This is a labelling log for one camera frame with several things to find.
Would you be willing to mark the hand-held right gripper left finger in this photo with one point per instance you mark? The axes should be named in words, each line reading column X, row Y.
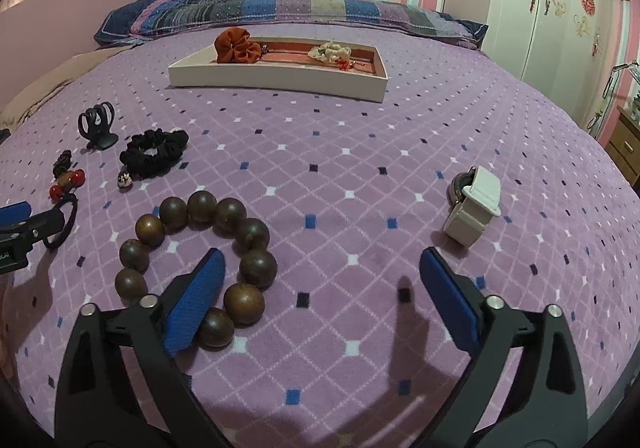
column 195, row 303

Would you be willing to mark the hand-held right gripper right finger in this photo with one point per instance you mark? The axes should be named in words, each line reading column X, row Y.
column 450, row 303

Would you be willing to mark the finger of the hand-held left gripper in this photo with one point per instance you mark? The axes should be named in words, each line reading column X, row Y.
column 12, row 215
column 42, row 228

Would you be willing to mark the white jewelry tray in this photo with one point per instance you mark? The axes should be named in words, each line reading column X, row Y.
column 275, row 77

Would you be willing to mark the orange scrunchie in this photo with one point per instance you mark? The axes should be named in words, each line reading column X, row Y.
column 235, row 45

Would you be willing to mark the cream scrunchie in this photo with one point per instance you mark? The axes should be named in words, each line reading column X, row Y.
column 330, row 51

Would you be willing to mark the black hair claw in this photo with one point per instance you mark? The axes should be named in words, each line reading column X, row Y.
column 102, row 140

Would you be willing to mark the black scrunchie with charm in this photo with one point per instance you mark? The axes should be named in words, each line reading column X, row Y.
column 150, row 157

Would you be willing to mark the beige blanket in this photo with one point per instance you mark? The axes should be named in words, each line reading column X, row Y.
column 40, row 87

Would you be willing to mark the purple patterned bedsheet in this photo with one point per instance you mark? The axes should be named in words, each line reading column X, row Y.
column 350, row 152

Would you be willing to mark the pink headboard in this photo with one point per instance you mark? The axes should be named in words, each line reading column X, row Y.
column 60, row 22

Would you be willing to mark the wooden nightstand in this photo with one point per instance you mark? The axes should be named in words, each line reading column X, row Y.
column 622, row 142

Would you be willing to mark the white desk lamp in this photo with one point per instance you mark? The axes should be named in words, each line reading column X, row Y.
column 611, row 77

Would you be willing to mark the white decorated wardrobe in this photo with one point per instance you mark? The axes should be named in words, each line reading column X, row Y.
column 545, row 27

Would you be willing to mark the striped patchwork pillow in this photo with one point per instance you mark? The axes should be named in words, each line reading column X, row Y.
column 300, row 7

